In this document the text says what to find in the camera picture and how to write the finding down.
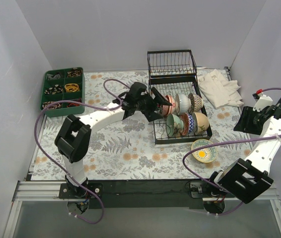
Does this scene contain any red floral bowl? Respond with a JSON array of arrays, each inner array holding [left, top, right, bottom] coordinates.
[[162, 95, 176, 117]]

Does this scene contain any plain white bowl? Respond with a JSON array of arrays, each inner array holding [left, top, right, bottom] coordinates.
[[176, 93, 191, 115]]

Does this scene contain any black wire dish rack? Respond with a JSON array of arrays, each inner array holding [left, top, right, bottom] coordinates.
[[147, 50, 212, 145]]

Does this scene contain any mint green bowl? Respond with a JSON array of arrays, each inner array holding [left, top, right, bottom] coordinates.
[[166, 114, 184, 137]]

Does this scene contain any brown patterned bowl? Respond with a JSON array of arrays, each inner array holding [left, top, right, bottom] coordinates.
[[188, 93, 204, 114]]

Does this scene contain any cream white bowl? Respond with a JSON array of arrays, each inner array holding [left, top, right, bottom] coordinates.
[[193, 112, 210, 135]]

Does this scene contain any yellow bowl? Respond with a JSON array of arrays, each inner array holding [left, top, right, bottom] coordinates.
[[191, 139, 218, 163]]

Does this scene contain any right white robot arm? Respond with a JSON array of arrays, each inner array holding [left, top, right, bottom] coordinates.
[[206, 94, 281, 204]]

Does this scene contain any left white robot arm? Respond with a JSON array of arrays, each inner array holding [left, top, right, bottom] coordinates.
[[55, 82, 172, 198]]

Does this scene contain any white folded cloth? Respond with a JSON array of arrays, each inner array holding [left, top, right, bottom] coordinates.
[[198, 69, 244, 109]]

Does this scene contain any green compartment tray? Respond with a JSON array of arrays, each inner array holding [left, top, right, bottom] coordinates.
[[40, 67, 85, 118]]

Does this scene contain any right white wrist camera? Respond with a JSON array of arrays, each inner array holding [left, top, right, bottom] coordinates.
[[252, 89, 273, 112]]

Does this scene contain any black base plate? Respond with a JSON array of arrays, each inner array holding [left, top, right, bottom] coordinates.
[[58, 177, 236, 209]]

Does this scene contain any aluminium frame rail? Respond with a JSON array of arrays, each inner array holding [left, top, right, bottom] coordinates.
[[13, 181, 281, 201]]

